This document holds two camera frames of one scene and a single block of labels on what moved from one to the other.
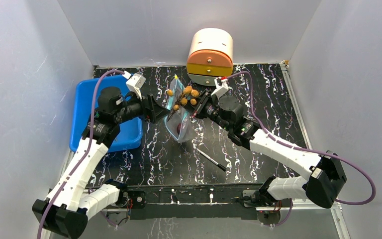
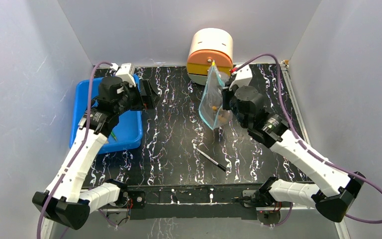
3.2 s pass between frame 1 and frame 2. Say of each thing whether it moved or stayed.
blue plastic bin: stayed
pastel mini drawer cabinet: stayed
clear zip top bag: moved
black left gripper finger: moved
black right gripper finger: moved
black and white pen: stayed
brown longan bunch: moved
